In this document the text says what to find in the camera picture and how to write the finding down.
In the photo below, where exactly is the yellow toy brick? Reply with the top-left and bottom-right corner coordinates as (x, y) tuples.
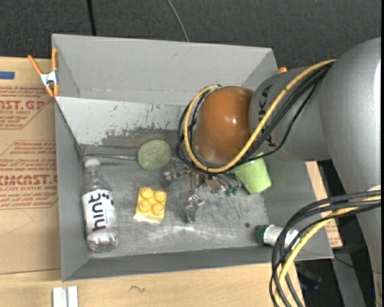
(133, 186), (168, 225)

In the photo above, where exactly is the clear plastic bottle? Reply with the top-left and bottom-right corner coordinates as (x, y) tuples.
(80, 157), (120, 253)

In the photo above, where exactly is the brown cardboard board, red print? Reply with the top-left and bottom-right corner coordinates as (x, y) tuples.
(0, 55), (344, 276)

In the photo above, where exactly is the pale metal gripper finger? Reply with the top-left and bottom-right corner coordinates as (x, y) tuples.
(159, 166), (185, 188)
(184, 187), (207, 224)

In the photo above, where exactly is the silver tube with green cap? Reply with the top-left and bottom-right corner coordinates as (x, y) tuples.
(254, 224), (301, 249)

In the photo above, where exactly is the grey metal bin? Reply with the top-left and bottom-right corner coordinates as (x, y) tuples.
(51, 33), (335, 283)

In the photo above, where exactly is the green round sponge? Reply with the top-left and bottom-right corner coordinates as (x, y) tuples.
(137, 139), (172, 172)

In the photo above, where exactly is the light green cup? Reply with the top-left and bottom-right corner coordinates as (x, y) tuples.
(231, 152), (273, 195)

